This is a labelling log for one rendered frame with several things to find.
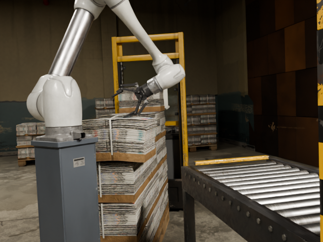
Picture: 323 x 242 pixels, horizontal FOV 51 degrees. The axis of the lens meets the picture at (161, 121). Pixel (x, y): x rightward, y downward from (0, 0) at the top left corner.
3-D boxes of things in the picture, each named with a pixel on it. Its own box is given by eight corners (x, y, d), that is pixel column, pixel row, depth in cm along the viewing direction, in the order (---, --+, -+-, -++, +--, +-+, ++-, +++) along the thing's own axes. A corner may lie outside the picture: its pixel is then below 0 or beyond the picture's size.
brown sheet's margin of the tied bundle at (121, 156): (116, 160, 179) (116, 152, 179) (130, 152, 207) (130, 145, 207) (145, 163, 176) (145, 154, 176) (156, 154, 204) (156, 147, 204)
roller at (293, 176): (221, 197, 138) (216, 189, 142) (320, 186, 149) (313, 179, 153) (222, 187, 136) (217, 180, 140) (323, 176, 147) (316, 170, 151)
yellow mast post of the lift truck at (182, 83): (180, 202, 352) (174, 32, 342) (181, 199, 360) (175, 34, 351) (189, 202, 350) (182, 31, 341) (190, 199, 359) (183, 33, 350)
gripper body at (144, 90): (145, 81, 185) (130, 89, 186) (153, 94, 185) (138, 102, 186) (147, 81, 192) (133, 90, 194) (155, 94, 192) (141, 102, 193)
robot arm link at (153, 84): (161, 90, 183) (152, 95, 184) (164, 90, 192) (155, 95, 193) (153, 75, 183) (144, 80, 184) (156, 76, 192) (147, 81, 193)
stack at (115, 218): (73, 308, 191) (65, 162, 186) (124, 230, 306) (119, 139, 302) (141, 311, 185) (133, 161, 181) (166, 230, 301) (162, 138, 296)
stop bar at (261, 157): (192, 164, 181) (192, 161, 181) (266, 158, 191) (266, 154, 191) (195, 165, 178) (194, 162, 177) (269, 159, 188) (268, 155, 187)
